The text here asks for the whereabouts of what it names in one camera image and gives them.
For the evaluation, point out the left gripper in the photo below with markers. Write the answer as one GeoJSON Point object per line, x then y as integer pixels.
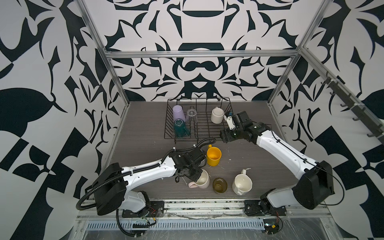
{"type": "Point", "coordinates": [194, 178]}

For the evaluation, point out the white slotted cable duct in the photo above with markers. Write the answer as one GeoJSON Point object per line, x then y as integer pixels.
{"type": "Point", "coordinates": [203, 224]}

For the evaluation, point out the clear glass tumbler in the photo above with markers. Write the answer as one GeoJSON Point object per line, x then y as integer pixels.
{"type": "Point", "coordinates": [192, 117]}

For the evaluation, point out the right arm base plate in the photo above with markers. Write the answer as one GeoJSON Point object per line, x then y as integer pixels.
{"type": "Point", "coordinates": [255, 208]}

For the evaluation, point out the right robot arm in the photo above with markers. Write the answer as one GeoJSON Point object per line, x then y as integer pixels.
{"type": "Point", "coordinates": [315, 179]}

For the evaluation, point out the olive green glass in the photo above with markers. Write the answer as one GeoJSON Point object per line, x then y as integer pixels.
{"type": "Point", "coordinates": [220, 185]}

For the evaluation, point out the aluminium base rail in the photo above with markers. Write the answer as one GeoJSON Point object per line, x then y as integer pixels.
{"type": "Point", "coordinates": [220, 208]}

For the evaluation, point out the white mug red inside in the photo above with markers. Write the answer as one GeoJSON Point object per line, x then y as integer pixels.
{"type": "Point", "coordinates": [217, 115]}

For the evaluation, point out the grey wall hook rail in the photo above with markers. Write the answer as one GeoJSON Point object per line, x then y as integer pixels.
{"type": "Point", "coordinates": [350, 102]}

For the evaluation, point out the aluminium frame crossbar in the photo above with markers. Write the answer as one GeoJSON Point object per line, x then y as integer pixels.
{"type": "Point", "coordinates": [200, 54]}

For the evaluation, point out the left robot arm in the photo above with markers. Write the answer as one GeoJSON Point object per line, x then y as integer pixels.
{"type": "Point", "coordinates": [114, 188]}

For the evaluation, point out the cream mug pink handle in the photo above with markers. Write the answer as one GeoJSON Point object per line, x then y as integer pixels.
{"type": "Point", "coordinates": [202, 183]}

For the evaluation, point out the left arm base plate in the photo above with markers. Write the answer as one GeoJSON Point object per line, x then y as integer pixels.
{"type": "Point", "coordinates": [152, 210]}

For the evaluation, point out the dark green mug white inside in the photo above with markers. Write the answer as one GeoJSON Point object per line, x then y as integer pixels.
{"type": "Point", "coordinates": [181, 129]}

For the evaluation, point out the green circuit board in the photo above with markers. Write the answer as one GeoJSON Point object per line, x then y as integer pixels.
{"type": "Point", "coordinates": [272, 227]}

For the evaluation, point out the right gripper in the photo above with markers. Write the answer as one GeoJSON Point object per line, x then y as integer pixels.
{"type": "Point", "coordinates": [223, 136]}

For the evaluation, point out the black wire dish rack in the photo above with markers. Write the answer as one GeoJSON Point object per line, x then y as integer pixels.
{"type": "Point", "coordinates": [202, 127]}

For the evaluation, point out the cream white mug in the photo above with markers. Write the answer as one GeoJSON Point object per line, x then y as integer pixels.
{"type": "Point", "coordinates": [242, 183]}

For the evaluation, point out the lavender plastic cup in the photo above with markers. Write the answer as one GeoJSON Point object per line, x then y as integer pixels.
{"type": "Point", "coordinates": [178, 113]}

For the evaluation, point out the yellow mug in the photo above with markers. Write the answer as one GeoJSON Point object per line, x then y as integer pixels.
{"type": "Point", "coordinates": [213, 156]}

